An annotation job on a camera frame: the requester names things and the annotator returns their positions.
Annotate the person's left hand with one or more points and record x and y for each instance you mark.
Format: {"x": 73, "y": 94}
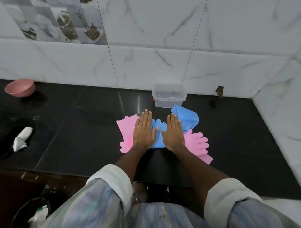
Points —
{"x": 142, "y": 135}

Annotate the person's right hand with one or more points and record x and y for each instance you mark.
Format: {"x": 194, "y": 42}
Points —
{"x": 174, "y": 137}

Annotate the person's right thumb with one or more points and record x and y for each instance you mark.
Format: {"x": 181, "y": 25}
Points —
{"x": 163, "y": 136}

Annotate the person's right middle finger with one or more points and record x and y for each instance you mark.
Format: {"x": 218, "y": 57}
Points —
{"x": 173, "y": 121}

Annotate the person's left little finger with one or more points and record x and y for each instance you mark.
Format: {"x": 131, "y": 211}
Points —
{"x": 138, "y": 121}

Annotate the person's left middle finger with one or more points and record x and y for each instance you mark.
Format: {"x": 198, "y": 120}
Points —
{"x": 146, "y": 118}

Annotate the person's right little finger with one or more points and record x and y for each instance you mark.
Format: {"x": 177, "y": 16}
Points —
{"x": 180, "y": 126}

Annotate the person's left thumb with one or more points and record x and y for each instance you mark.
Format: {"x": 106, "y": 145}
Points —
{"x": 155, "y": 134}

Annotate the person's left forearm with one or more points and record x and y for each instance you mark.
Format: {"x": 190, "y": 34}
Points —
{"x": 131, "y": 162}

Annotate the person's right forearm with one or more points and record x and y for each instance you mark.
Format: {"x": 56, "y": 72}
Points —
{"x": 195, "y": 169}

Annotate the blue silicone glove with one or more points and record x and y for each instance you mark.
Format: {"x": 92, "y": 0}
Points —
{"x": 159, "y": 141}
{"x": 188, "y": 117}

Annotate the pink silicone glove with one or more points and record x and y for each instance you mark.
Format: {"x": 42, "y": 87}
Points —
{"x": 197, "y": 143}
{"x": 125, "y": 131}

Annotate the clear plastic container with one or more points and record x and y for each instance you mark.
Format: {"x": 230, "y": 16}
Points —
{"x": 169, "y": 96}

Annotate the person's striped pastel garment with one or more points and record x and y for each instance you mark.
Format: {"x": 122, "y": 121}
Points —
{"x": 101, "y": 204}

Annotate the white crumpled cloth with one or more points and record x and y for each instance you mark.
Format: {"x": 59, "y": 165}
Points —
{"x": 21, "y": 139}

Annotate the pink bowl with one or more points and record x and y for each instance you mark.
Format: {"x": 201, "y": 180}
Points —
{"x": 20, "y": 88}

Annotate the white plastic bag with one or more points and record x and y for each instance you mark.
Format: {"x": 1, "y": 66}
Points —
{"x": 40, "y": 217}

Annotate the black bin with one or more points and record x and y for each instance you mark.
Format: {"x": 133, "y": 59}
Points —
{"x": 22, "y": 211}

